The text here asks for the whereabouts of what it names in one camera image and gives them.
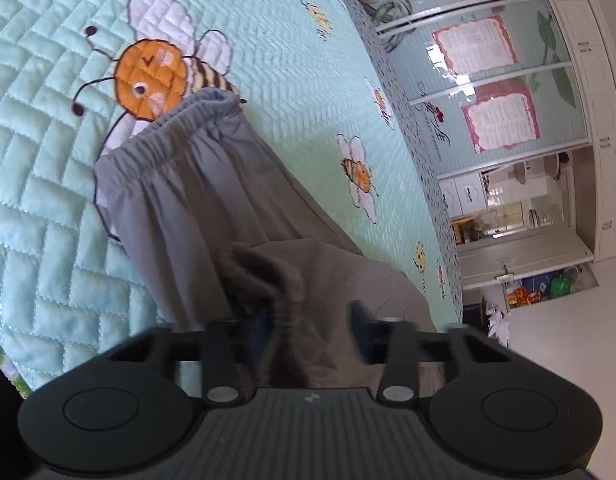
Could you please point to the pink bordered wall poster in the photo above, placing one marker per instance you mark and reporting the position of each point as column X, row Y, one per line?
column 502, row 117
column 475, row 45

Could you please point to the white sliding door wardrobe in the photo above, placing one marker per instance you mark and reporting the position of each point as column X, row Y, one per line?
column 542, row 75

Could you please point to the wooden chair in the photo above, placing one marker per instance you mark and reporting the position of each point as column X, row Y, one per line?
column 465, row 230

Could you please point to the red snack packets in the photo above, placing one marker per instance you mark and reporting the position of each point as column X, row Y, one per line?
column 522, row 297

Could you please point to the pile of dark clothes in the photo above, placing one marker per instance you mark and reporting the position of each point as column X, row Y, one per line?
column 472, row 314

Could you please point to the blue bag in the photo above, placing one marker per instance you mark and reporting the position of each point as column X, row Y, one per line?
column 540, row 285

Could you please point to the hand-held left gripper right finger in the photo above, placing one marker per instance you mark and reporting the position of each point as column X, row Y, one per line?
column 362, row 332

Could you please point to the sliding-door wardrobe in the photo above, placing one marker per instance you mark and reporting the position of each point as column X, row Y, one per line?
column 527, row 255

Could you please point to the grey pants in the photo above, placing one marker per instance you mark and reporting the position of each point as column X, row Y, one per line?
column 213, row 200

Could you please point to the white cloth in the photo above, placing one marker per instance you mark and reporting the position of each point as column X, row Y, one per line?
column 497, row 325

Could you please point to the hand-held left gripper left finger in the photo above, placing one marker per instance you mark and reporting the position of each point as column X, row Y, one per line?
column 220, row 360

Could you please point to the bee print quilted bedspread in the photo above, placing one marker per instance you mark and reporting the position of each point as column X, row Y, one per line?
column 288, row 60

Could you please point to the green floral sheet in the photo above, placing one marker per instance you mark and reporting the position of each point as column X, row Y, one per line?
column 3, row 365

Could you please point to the white drawer unit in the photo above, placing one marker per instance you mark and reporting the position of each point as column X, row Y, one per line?
column 462, row 195

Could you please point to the green bag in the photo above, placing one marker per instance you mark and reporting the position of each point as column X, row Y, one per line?
column 562, row 285

